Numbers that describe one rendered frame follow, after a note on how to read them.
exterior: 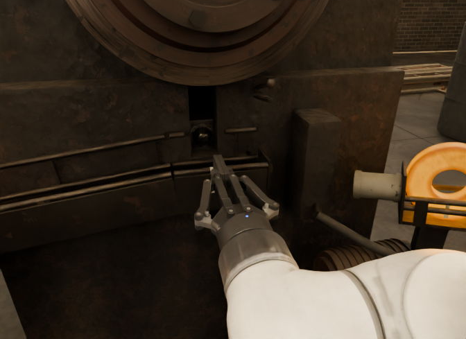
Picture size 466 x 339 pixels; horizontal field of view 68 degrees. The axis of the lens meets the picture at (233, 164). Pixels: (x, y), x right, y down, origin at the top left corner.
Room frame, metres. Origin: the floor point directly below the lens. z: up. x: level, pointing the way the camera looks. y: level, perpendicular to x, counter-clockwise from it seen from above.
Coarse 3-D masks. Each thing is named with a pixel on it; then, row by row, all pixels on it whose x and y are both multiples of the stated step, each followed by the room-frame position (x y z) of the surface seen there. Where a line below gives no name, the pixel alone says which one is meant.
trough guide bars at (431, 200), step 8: (432, 184) 0.62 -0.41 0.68; (440, 184) 0.61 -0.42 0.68; (448, 184) 0.61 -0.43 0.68; (408, 200) 0.57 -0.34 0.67; (416, 200) 0.57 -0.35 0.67; (424, 200) 0.56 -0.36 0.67; (432, 200) 0.56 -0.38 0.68; (440, 200) 0.56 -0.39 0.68; (448, 200) 0.55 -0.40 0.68; (456, 200) 0.55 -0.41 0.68; (464, 200) 0.55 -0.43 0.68; (408, 208) 0.57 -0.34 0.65; (416, 208) 0.57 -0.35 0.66; (424, 208) 0.56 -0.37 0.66; (432, 208) 0.56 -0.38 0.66; (440, 208) 0.56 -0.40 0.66; (416, 216) 0.56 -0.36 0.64; (424, 216) 0.56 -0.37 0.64; (416, 224) 0.56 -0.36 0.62; (424, 224) 0.56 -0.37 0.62
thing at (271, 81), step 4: (268, 80) 0.55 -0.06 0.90; (272, 80) 0.55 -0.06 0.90; (276, 80) 0.61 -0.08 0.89; (260, 84) 0.66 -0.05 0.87; (264, 84) 0.59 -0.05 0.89; (268, 84) 0.55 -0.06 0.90; (272, 84) 0.54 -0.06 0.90; (256, 88) 0.73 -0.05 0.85; (260, 88) 0.67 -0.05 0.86; (256, 96) 0.59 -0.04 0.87; (260, 96) 0.57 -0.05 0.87; (264, 96) 0.56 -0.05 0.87; (268, 96) 0.56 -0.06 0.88; (260, 100) 0.58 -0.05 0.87; (264, 100) 0.56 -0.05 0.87; (268, 100) 0.55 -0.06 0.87; (272, 100) 0.55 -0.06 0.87
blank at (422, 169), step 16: (448, 144) 0.59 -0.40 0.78; (464, 144) 0.59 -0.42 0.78; (416, 160) 0.60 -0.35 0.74; (432, 160) 0.58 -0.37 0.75; (448, 160) 0.57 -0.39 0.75; (464, 160) 0.56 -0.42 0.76; (416, 176) 0.59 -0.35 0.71; (432, 176) 0.58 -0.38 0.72; (416, 192) 0.59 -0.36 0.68; (432, 192) 0.58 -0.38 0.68; (464, 192) 0.57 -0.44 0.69; (448, 208) 0.56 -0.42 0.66; (464, 208) 0.56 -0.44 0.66
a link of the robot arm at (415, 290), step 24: (360, 264) 0.30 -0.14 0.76; (384, 264) 0.27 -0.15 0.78; (408, 264) 0.25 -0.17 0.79; (432, 264) 0.24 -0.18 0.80; (456, 264) 0.24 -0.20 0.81; (384, 288) 0.24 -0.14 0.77; (408, 288) 0.23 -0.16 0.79; (432, 288) 0.22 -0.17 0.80; (456, 288) 0.21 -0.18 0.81; (384, 312) 0.23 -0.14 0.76; (408, 312) 0.21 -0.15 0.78; (432, 312) 0.21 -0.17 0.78; (456, 312) 0.19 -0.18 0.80; (384, 336) 0.21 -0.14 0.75; (408, 336) 0.21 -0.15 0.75; (432, 336) 0.20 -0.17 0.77; (456, 336) 0.19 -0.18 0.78
